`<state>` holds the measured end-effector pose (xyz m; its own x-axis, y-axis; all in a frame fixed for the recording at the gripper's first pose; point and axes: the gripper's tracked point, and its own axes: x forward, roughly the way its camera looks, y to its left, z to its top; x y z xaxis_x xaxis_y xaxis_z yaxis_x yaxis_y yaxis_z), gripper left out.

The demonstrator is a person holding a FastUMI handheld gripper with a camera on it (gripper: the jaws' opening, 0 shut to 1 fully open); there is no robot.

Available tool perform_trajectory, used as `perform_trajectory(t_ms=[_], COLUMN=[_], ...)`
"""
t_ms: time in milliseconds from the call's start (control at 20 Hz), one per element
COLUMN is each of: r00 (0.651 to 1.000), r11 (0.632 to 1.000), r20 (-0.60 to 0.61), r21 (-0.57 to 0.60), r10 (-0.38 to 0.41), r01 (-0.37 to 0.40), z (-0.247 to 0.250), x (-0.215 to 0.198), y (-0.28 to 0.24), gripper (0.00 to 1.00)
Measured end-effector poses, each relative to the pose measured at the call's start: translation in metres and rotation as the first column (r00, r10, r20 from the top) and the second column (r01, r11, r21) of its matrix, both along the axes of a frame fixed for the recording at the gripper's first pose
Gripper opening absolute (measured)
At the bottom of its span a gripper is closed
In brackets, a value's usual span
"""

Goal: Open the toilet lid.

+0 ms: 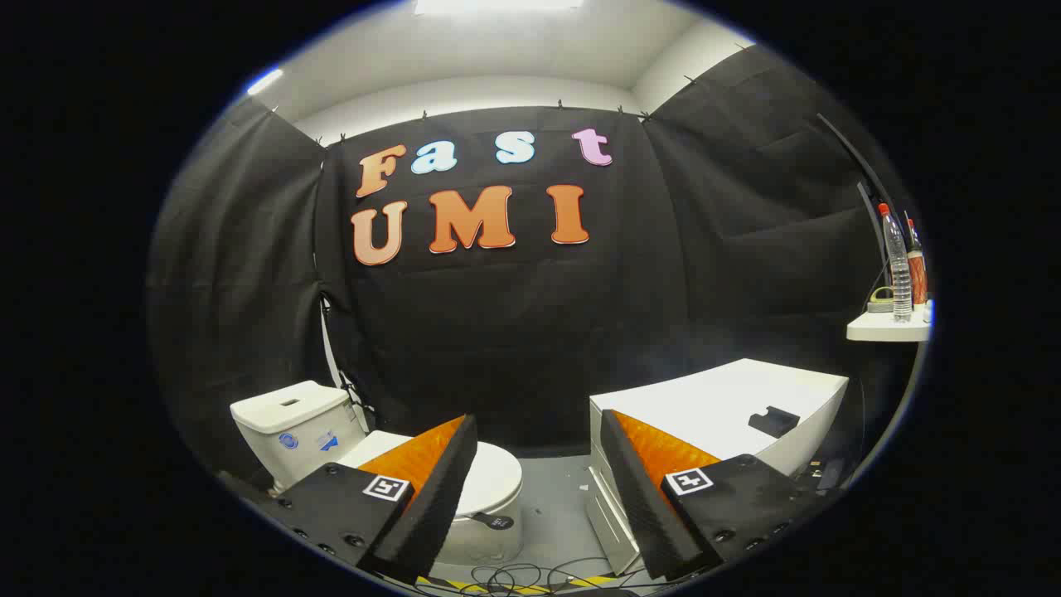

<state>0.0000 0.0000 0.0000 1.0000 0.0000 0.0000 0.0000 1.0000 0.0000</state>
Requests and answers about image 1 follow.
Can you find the white wall shelf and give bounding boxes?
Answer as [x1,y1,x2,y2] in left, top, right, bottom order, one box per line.
[845,310,934,343]

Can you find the white ribbed cabinet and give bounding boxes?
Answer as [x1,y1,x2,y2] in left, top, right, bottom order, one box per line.
[586,357,851,578]

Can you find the white ceramic toilet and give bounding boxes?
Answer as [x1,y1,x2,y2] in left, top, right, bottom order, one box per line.
[230,380,525,566]

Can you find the red-labelled bottle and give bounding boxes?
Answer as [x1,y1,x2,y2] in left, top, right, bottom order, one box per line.
[905,216,930,308]

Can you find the clear red-capped water bottle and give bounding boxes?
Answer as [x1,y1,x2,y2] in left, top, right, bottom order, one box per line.
[878,202,913,323]

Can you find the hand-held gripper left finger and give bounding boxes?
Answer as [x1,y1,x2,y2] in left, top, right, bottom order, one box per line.
[269,413,480,585]

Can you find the white toilet lid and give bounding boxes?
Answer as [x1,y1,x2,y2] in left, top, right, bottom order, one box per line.
[336,430,524,520]

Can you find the small black flat object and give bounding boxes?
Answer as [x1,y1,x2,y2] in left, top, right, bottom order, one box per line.
[748,405,802,439]

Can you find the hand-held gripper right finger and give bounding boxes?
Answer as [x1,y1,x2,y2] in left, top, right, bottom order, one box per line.
[598,408,840,581]

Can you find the rectangular ceiling light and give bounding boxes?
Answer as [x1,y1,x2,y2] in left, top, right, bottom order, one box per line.
[414,0,586,15]

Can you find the tangled black floor cables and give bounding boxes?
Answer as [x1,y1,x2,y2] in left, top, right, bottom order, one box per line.
[413,561,668,597]

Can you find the black backdrop cloth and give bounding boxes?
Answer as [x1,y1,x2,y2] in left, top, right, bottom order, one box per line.
[147,46,917,490]

